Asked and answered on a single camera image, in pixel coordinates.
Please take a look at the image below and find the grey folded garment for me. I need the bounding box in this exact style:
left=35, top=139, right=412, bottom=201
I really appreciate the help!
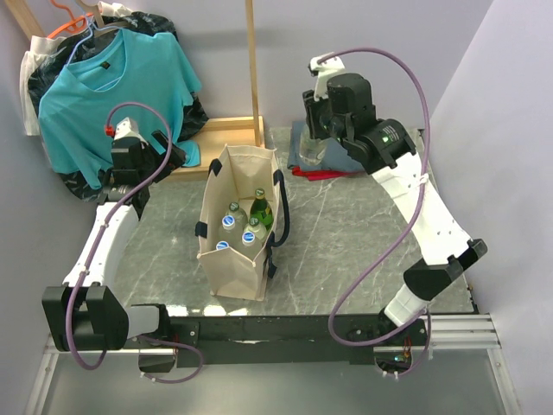
left=286, top=119, right=366, bottom=174

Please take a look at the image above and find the aluminium rail frame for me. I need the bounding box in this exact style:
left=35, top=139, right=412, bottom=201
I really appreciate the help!
left=25, top=315, right=521, bottom=414

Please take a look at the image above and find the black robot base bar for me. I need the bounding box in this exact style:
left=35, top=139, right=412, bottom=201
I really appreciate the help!
left=147, top=314, right=428, bottom=365

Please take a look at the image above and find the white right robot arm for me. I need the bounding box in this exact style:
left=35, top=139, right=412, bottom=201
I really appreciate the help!
left=302, top=69, right=488, bottom=344

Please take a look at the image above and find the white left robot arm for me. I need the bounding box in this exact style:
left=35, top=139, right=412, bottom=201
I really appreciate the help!
left=41, top=118, right=185, bottom=352

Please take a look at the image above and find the orange clothes hanger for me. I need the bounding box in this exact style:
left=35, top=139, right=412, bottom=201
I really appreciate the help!
left=48, top=0, right=93, bottom=39

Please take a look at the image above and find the wooden rack base tray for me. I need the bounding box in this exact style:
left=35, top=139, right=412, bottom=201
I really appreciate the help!
left=163, top=116, right=264, bottom=182

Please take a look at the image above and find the light blue wire hanger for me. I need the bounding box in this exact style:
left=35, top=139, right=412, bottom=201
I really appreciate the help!
left=57, top=16, right=129, bottom=95

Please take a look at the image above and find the wooden rack left post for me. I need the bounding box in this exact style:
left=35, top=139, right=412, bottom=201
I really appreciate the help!
left=3, top=0, right=45, bottom=40

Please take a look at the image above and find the turquoise t-shirt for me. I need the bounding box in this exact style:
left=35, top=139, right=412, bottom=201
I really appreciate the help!
left=38, top=29, right=201, bottom=189

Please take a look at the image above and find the clear bottle green cap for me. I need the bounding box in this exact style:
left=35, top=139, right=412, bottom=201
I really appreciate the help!
left=245, top=216, right=267, bottom=243
left=299, top=125, right=327, bottom=166
left=226, top=201, right=248, bottom=229

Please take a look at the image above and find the clear bottle blue cap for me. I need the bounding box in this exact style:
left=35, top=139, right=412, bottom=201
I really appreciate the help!
left=215, top=240, right=229, bottom=251
left=219, top=215, right=239, bottom=246
left=240, top=231, right=260, bottom=260

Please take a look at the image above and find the green glass bottle yellow label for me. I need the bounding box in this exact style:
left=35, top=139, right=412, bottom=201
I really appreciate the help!
left=250, top=188, right=274, bottom=231

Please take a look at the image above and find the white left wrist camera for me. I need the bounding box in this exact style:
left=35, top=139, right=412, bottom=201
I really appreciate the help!
left=105, top=117, right=141, bottom=140

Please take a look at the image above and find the wooden rack post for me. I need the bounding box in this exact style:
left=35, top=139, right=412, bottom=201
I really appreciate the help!
left=3, top=0, right=45, bottom=40
left=245, top=0, right=264, bottom=147

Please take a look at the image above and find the wooden clothes hanger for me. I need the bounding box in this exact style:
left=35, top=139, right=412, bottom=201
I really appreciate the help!
left=74, top=0, right=127, bottom=37

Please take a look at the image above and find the red folded garment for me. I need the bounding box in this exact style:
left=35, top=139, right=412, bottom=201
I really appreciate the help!
left=291, top=166, right=347, bottom=182

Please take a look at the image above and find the beige canvas tote bag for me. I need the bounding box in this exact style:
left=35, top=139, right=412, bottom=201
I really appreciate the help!
left=195, top=145, right=290, bottom=301

